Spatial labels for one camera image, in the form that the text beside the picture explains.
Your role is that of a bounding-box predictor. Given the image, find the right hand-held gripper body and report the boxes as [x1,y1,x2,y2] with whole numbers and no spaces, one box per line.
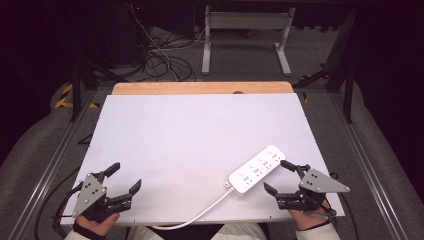
[275,164,351,213]

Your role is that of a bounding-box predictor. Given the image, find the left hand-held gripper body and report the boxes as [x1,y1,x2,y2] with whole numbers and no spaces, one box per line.
[71,171,133,224]

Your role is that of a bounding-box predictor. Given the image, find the white power strip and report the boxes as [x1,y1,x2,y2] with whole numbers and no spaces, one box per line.
[223,144,287,197]

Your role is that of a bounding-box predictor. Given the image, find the person's left hand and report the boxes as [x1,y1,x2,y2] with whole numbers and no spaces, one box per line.
[74,212,121,236]

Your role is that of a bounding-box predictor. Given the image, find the person's right hand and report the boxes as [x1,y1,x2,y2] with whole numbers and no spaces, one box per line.
[288,207,334,232]

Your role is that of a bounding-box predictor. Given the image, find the white board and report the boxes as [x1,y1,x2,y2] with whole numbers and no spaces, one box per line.
[60,93,346,228]

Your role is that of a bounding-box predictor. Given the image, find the black metal stand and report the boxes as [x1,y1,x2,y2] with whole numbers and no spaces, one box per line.
[64,3,132,123]
[292,8,358,125]

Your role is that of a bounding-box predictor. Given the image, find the wooden table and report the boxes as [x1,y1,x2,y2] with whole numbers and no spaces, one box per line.
[111,81,295,96]

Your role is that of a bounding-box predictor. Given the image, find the black computer case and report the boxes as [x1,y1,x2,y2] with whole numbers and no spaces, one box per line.
[99,3,152,66]

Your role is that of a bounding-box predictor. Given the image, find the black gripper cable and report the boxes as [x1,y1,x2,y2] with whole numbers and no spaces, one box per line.
[324,171,360,240]
[33,164,85,240]

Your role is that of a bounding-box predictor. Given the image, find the aluminium rail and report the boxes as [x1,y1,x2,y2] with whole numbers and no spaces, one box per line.
[6,89,98,240]
[328,90,410,240]

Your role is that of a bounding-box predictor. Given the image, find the white power strip cable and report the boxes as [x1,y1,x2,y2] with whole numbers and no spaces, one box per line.
[150,187,235,231]

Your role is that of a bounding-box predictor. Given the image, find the bundle of black floor cables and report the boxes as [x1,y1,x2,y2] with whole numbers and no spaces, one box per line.
[128,19,261,83]

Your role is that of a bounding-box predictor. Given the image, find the thin white floor cable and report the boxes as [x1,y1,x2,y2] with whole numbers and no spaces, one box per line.
[129,3,208,82]

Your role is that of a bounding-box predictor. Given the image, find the white desk frame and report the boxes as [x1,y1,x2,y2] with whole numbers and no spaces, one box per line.
[201,4,297,77]

